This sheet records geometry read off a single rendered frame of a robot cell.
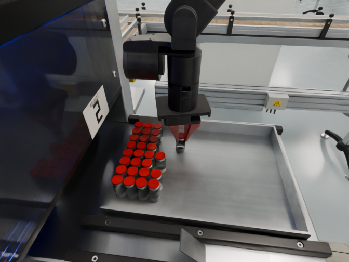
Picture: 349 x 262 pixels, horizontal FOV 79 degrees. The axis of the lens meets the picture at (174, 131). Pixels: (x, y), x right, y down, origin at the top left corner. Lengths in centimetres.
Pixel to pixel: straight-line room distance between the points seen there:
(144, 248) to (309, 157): 170
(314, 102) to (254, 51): 66
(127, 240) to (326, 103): 146
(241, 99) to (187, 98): 110
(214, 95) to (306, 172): 89
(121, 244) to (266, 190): 29
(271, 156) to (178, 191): 23
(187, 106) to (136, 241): 25
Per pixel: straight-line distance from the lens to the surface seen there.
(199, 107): 41
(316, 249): 43
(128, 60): 36
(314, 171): 188
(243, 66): 201
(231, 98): 145
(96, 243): 42
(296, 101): 158
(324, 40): 139
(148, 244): 40
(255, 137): 57
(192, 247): 36
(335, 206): 175
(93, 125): 40
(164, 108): 40
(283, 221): 45
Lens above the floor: 125
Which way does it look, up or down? 42 degrees down
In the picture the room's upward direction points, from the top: straight up
